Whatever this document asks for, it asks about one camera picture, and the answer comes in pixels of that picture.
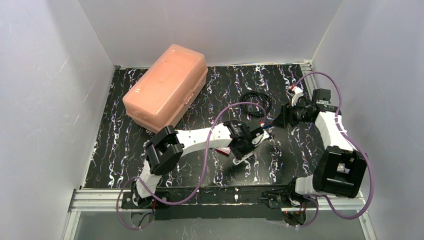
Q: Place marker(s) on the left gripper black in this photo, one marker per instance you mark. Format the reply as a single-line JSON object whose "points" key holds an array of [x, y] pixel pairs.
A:
{"points": [[244, 149]]}

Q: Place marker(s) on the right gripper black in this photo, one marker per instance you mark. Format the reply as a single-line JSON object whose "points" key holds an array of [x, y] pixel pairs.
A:
{"points": [[286, 112]]}

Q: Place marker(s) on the red white staple box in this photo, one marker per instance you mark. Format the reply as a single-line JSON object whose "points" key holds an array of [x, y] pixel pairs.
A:
{"points": [[223, 150]]}

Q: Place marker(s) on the beige small stapler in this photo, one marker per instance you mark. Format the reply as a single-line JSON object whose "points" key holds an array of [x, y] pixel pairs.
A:
{"points": [[237, 161]]}

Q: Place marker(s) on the blue stapler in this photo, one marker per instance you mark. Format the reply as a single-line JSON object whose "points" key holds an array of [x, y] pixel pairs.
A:
{"points": [[266, 125]]}

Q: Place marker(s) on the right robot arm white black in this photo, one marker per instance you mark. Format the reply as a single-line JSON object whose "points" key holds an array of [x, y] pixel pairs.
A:
{"points": [[304, 186]]}

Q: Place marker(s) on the pink plastic storage box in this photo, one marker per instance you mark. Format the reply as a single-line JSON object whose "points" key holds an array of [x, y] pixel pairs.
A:
{"points": [[167, 89]]}

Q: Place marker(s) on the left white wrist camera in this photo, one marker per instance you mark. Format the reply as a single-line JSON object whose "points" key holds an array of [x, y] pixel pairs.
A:
{"points": [[260, 138]]}

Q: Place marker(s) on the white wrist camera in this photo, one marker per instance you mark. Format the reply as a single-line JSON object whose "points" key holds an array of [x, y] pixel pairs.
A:
{"points": [[260, 138], [295, 92]]}

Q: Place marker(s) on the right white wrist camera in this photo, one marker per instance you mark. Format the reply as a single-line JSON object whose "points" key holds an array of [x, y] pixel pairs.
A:
{"points": [[295, 92]]}

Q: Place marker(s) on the aluminium frame rail right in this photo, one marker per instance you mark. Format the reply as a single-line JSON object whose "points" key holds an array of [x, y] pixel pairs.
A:
{"points": [[333, 168]]}

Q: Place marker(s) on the aluminium frame rail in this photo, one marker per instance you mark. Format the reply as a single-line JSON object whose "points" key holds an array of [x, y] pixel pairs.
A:
{"points": [[333, 168], [104, 200]]}

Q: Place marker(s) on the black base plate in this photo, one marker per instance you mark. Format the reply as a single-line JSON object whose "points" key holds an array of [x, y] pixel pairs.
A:
{"points": [[164, 211]]}

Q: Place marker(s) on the aluminium frame rail front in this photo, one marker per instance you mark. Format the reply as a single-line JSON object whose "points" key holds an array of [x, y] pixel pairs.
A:
{"points": [[104, 200]]}

